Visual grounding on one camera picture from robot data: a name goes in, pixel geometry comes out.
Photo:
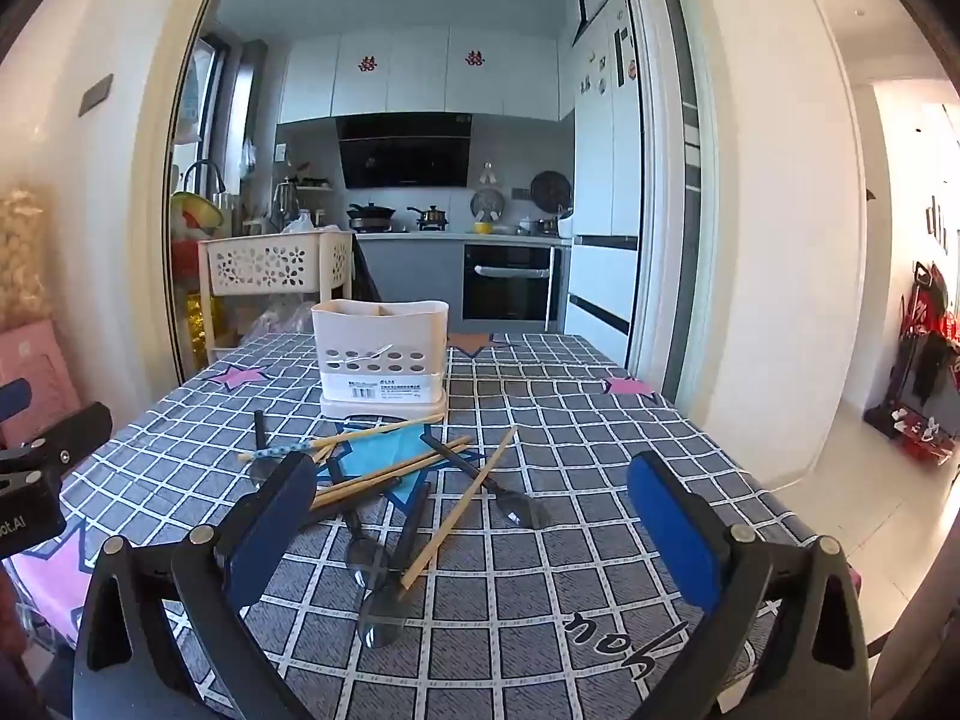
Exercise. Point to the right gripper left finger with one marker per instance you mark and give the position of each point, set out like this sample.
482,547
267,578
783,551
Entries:
128,663

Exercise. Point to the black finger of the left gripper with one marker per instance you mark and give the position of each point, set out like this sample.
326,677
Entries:
73,438

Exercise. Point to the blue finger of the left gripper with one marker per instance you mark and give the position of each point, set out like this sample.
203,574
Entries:
15,397

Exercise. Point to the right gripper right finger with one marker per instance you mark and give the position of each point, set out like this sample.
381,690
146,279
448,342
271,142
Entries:
814,663

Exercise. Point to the black handled utensil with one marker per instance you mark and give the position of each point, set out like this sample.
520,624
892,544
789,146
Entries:
261,468

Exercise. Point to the black handled spoon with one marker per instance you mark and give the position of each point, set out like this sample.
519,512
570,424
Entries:
384,611
366,557

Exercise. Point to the black handled fork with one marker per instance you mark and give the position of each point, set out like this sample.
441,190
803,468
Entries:
517,508

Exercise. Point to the pink box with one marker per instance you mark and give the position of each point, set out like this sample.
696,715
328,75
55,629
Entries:
32,353

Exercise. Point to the blue patterned straw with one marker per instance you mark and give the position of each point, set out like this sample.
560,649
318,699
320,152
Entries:
280,452

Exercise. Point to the grey checked tablecloth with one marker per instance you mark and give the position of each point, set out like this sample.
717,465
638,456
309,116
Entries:
578,620

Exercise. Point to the white perforated storage cart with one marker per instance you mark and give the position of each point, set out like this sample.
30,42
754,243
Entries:
306,262

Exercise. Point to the white utensil holder caddy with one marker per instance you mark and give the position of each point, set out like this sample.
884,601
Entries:
384,359

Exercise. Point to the black range hood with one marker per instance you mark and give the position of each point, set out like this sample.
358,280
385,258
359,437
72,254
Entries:
419,149

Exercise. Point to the black built-in oven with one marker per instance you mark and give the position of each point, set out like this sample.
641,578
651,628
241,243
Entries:
511,283

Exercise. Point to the white refrigerator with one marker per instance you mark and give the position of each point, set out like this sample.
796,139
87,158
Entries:
606,188

